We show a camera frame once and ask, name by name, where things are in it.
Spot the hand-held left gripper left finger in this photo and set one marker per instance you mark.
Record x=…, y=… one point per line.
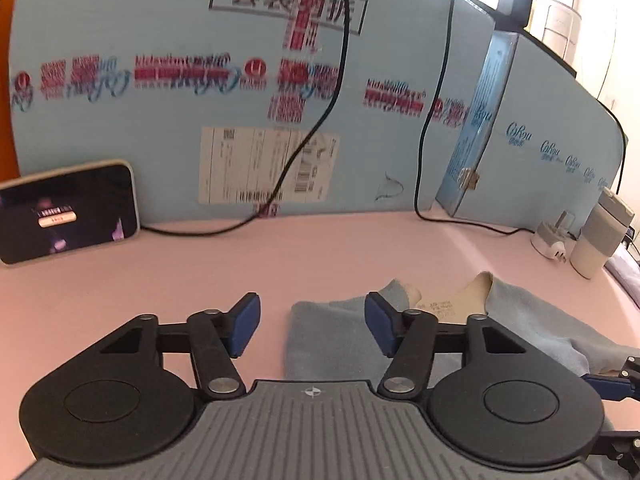
x=245, y=325

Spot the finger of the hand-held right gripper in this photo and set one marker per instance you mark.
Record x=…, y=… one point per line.
x=610, y=387
x=625, y=442

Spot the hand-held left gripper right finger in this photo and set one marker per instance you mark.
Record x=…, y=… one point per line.
x=380, y=327

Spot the blue-grey fleece garment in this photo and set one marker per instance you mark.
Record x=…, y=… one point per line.
x=320, y=330

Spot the lavender folded cloth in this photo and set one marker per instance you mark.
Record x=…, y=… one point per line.
x=625, y=275

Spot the white grey-sleeved tumbler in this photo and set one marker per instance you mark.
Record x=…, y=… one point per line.
x=595, y=240

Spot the white power adapter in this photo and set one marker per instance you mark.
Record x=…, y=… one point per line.
x=550, y=240

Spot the taped light blue cardboard box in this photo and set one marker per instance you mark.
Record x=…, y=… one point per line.
x=150, y=150

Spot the white-cased smartphone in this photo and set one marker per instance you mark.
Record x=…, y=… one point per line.
x=65, y=212

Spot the plain light blue cardboard box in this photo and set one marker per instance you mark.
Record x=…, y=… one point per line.
x=540, y=185

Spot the white floor air conditioner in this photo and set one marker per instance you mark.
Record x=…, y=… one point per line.
x=557, y=25

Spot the orange box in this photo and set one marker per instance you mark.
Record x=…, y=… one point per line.
x=7, y=60

